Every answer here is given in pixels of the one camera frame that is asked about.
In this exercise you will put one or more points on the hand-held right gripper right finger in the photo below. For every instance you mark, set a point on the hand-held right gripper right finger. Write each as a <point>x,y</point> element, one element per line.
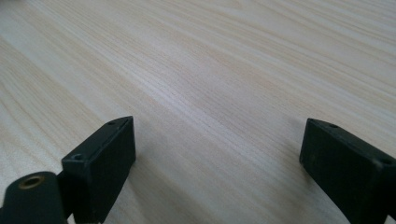
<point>348,168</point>

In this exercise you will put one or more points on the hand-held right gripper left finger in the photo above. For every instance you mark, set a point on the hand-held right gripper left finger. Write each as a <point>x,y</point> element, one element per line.
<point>102,161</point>

